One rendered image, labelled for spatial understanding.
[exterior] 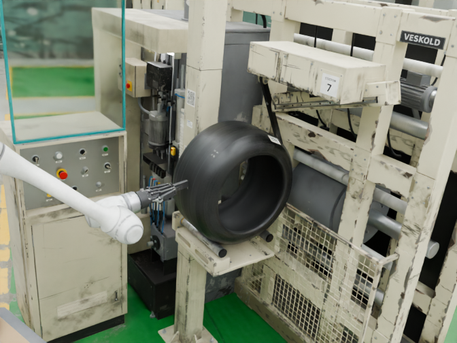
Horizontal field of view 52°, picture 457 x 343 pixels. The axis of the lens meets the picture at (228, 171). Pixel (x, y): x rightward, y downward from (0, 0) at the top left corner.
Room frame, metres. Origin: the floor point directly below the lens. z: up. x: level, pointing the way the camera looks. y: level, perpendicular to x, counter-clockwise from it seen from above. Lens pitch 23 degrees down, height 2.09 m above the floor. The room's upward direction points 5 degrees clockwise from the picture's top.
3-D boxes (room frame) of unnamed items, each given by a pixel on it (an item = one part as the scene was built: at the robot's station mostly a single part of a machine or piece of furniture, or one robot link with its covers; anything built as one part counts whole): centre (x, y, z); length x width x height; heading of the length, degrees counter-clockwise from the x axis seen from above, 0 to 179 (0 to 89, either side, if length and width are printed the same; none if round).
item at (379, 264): (2.07, -0.41, 0.65); 0.90 x 0.02 x 0.70; 37
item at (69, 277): (2.31, 0.88, 0.63); 0.56 x 0.41 x 1.27; 127
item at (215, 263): (1.97, 0.10, 0.83); 0.36 x 0.09 x 0.06; 37
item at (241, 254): (2.06, -0.01, 0.80); 0.37 x 0.36 x 0.02; 127
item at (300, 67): (2.14, -0.32, 1.71); 0.61 x 0.25 x 0.15; 37
